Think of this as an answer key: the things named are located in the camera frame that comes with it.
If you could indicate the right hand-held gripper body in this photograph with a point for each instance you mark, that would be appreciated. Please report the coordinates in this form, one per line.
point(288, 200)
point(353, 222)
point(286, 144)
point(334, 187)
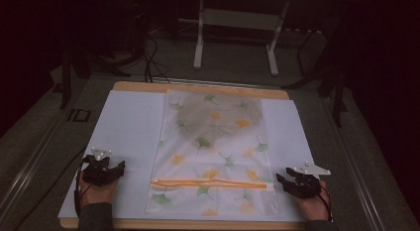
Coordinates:
point(308, 186)

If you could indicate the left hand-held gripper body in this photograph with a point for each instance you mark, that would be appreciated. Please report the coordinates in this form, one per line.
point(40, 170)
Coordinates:
point(97, 173)

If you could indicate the leaf print mesh laundry bag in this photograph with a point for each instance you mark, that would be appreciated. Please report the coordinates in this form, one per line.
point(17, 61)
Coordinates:
point(214, 158)

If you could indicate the person's right hand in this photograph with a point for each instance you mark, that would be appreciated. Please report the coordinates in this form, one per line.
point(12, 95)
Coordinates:
point(313, 206)

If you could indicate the person's left hand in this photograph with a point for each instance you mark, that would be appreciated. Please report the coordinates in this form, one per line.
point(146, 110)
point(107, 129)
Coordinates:
point(99, 194)

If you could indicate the white table mat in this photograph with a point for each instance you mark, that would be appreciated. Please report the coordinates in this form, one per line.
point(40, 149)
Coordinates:
point(128, 132)

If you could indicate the black floor plate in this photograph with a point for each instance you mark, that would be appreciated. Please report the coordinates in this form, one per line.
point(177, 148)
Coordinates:
point(79, 115)

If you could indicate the wooden board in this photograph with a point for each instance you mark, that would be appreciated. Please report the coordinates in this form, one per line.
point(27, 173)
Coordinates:
point(142, 87)

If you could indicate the black tripod stand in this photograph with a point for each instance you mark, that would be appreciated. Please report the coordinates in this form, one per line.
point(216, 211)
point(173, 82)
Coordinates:
point(99, 60)

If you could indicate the black metal stand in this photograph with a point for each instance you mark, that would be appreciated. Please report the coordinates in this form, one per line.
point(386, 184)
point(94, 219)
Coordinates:
point(338, 75)

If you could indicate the aluminium rail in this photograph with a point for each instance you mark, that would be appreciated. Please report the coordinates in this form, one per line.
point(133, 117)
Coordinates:
point(355, 165)
point(29, 170)

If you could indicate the white metal stand frame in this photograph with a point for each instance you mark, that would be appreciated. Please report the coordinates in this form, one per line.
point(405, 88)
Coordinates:
point(237, 19)

